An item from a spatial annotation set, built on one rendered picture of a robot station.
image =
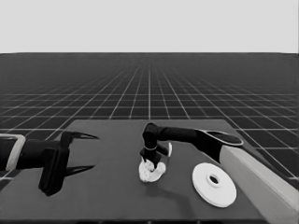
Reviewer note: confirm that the large thick white disc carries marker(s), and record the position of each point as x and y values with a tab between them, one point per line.
202	183

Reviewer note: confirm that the white round carrier with pins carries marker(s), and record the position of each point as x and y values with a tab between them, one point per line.
154	178

